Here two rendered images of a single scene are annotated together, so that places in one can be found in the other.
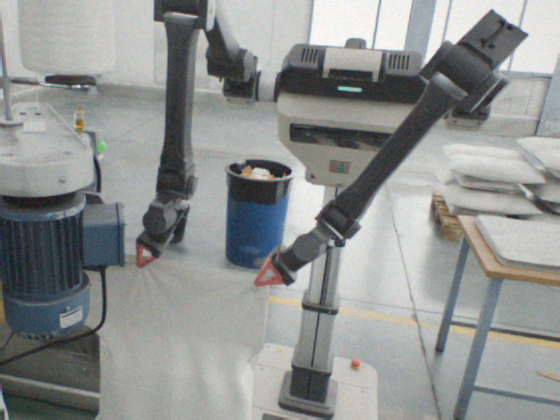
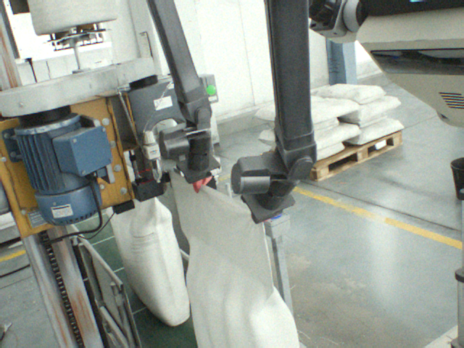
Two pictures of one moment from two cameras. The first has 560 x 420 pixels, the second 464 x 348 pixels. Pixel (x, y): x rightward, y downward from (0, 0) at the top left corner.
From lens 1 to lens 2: 0.93 m
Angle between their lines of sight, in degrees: 46
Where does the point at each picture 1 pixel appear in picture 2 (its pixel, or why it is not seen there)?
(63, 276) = (46, 177)
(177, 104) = (162, 40)
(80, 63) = (61, 18)
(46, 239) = (32, 148)
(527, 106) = not seen: outside the picture
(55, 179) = (15, 104)
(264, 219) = not seen: outside the picture
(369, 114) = (444, 26)
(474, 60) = not seen: outside the picture
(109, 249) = (69, 161)
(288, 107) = (366, 32)
